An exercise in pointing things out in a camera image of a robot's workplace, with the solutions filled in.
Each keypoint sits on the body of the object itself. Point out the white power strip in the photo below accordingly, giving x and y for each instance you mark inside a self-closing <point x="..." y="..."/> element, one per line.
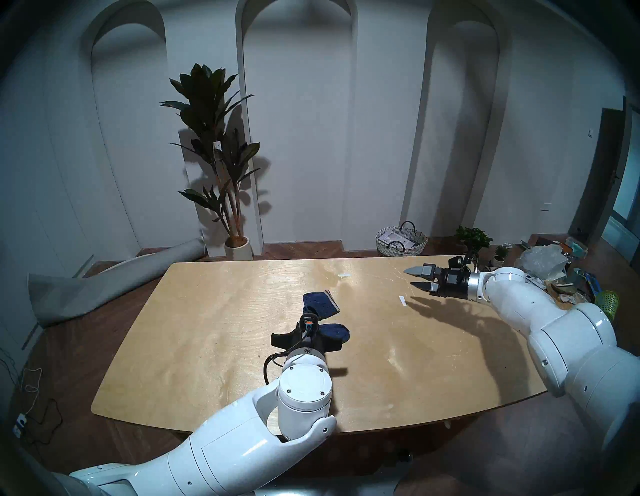
<point x="19" y="426"/>

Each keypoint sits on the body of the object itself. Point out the tiny green potted plant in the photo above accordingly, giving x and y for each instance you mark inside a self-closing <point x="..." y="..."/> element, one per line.
<point x="500" y="252"/>

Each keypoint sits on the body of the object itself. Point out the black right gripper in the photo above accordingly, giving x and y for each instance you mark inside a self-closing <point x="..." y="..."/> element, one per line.
<point x="452" y="285"/>

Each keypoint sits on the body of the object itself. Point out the green plastic basket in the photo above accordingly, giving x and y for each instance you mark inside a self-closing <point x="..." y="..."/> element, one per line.
<point x="609" y="300"/>

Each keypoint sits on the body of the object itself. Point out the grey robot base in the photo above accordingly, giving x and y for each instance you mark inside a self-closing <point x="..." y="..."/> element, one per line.
<point x="360" y="487"/>

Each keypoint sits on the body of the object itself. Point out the light wooden table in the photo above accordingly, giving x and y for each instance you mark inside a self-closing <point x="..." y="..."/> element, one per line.
<point x="200" y="350"/>

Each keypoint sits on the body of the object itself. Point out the white plant pot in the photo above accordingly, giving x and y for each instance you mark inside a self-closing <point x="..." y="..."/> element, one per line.
<point x="238" y="249"/>

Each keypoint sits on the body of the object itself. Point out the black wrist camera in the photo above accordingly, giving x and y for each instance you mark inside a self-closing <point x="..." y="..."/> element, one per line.
<point x="458" y="263"/>
<point x="308" y="325"/>

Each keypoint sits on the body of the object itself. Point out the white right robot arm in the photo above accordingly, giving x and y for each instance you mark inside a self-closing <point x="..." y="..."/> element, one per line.
<point x="550" y="325"/>

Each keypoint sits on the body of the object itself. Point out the rolled grey carpet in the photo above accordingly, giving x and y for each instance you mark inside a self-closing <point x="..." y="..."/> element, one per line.
<point x="90" y="292"/>

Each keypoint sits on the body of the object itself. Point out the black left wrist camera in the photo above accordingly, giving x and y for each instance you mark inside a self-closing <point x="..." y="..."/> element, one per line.
<point x="308" y="325"/>

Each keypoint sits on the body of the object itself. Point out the small green potted plant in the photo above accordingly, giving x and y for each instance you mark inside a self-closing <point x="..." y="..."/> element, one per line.
<point x="473" y="237"/>

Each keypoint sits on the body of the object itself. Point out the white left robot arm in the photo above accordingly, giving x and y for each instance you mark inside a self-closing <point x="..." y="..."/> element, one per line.
<point x="300" y="395"/>

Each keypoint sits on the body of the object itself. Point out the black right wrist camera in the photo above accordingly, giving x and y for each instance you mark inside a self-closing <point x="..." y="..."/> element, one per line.
<point x="458" y="263"/>

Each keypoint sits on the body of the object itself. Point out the clear plastic bag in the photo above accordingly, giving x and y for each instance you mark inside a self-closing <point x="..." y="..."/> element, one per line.
<point x="542" y="259"/>

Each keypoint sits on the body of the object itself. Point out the dark door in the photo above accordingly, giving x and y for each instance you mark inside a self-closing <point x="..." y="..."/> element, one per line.
<point x="600" y="175"/>

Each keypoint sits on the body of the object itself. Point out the tall dark green plant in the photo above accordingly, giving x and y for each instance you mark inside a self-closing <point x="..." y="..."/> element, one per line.
<point x="207" y="100"/>

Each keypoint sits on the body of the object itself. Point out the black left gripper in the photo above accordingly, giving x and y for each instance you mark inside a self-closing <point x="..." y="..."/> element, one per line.
<point x="310" y="346"/>

